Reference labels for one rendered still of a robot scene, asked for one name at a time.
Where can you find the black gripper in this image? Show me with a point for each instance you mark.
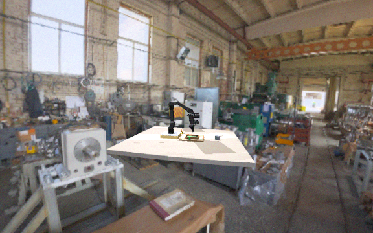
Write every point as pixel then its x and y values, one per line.
pixel 192 124

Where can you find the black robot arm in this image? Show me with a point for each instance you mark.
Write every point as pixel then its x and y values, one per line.
pixel 189 110

